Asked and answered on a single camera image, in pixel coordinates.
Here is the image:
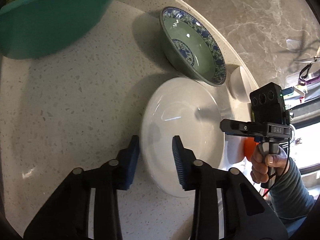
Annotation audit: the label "orange plastic bowl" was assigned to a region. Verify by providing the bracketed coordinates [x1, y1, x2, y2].
[243, 137, 258, 161]

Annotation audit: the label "white plate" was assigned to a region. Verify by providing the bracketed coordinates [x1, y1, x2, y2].
[140, 77, 225, 198]
[219, 135, 246, 172]

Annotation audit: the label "small white bowl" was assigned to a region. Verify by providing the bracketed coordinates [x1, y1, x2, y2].
[229, 66, 252, 103]

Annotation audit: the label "blue green patterned bowl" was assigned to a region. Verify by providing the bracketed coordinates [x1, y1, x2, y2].
[159, 7, 227, 87]

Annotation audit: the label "grey sleeved right forearm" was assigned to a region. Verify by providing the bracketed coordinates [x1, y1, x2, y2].
[270, 157, 316, 220]

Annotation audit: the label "person's right hand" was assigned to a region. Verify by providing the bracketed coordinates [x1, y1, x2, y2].
[250, 144, 290, 184]

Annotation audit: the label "purple hanging utensil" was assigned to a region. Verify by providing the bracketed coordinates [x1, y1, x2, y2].
[298, 76, 320, 86]

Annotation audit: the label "green plastic colander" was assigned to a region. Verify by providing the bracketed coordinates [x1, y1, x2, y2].
[1, 0, 112, 60]

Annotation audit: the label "black camera box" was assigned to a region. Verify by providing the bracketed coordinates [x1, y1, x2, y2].
[249, 82, 290, 125]

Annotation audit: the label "kitchen scissors on wall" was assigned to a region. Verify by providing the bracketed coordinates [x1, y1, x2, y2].
[294, 47, 320, 83]

